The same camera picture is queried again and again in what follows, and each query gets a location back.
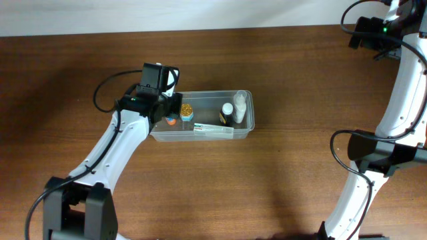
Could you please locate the white Panadol box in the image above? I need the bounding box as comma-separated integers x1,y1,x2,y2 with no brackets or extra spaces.
193,123,234,139

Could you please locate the clear plastic container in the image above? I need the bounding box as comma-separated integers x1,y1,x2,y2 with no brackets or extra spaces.
151,90,255,142

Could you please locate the black left camera cable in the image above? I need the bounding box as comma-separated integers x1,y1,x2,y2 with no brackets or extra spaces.
23,66,181,240

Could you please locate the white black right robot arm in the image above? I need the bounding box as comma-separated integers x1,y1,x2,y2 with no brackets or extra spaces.
315,0,426,239

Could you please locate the gold lid small jar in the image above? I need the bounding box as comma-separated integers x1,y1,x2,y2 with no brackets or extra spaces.
180,103,194,122

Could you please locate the dark bottle white cap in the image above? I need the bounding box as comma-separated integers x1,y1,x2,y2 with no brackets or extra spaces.
220,103,234,127

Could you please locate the orange Redoxon tablet tube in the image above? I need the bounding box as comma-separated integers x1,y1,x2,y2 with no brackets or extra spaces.
165,117,177,125

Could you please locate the white translucent squeeze bottle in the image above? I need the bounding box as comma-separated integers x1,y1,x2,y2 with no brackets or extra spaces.
233,90,247,123

